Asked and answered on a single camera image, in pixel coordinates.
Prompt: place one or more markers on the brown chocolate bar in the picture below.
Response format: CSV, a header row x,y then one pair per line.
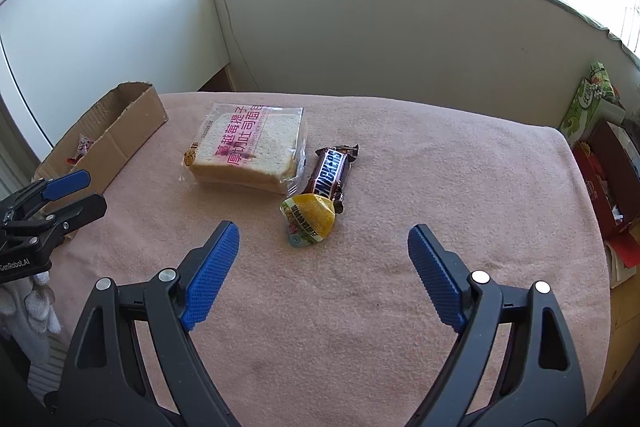
x,y
327,172

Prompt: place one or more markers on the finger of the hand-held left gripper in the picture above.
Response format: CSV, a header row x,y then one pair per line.
x,y
85,209
65,184

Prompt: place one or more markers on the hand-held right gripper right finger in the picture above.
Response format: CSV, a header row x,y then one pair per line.
x,y
435,277

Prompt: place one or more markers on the green tissue box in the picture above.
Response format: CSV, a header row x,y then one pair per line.
x,y
585,107

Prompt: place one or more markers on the brown cardboard box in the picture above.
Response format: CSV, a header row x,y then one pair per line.
x,y
130,127

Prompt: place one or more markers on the sliced bread in clear bag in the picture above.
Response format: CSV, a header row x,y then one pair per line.
x,y
245,147

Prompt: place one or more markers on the red cardboard box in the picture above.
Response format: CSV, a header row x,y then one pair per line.
x,y
600,187

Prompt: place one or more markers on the yellow jelly cup green lid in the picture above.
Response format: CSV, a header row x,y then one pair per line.
x,y
307,217

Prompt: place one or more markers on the red candy packet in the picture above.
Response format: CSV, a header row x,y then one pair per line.
x,y
85,146

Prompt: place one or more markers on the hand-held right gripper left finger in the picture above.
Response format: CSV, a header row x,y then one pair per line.
x,y
210,277

